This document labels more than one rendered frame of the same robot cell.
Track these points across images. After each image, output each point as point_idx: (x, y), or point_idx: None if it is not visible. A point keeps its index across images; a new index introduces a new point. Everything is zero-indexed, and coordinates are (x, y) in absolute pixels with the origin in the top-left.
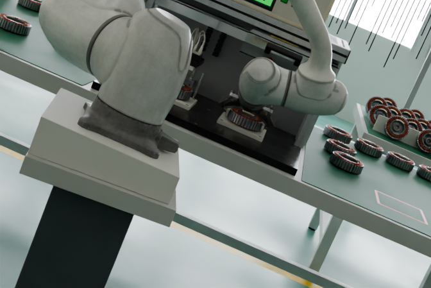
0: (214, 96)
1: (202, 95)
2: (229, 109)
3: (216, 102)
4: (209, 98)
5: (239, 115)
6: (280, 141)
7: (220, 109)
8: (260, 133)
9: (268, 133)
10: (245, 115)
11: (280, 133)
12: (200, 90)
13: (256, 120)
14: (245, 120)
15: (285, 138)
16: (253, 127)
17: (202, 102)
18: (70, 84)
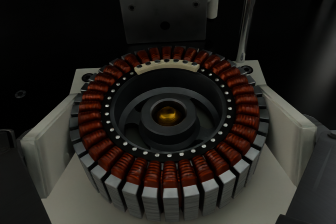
0: None
1: None
2: (62, 145)
3: None
4: None
5: (127, 187)
6: (330, 85)
7: (76, 29)
8: (266, 153)
9: (259, 52)
10: (160, 78)
11: (276, 2)
12: None
13: (239, 158)
14: (179, 188)
15: (314, 34)
16: (235, 193)
17: (7, 47)
18: None
